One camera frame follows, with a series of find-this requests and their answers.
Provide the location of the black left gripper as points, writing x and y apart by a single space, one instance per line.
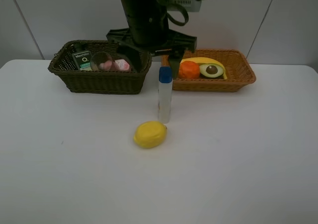
137 56

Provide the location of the white bottle blue cap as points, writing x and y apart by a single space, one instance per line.
165 93

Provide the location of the orange wicker basket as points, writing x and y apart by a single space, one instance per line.
238 72

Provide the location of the translucent pink plastic cup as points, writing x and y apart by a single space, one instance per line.
102 61

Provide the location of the orange tangerine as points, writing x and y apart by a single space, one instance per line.
189 70

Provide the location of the halved avocado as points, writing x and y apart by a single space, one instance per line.
211 71

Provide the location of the yellow lemon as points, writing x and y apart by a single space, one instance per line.
150 134

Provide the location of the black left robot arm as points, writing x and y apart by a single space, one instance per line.
148 33

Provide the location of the dark brown wicker basket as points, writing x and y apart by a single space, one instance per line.
64 66

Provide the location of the yellow banana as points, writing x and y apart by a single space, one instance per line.
203 60

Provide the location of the dark green pump bottle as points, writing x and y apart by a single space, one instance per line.
81 57

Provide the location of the pink bottle white cap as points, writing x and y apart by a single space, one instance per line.
118 65

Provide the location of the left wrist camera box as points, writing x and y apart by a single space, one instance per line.
180 0

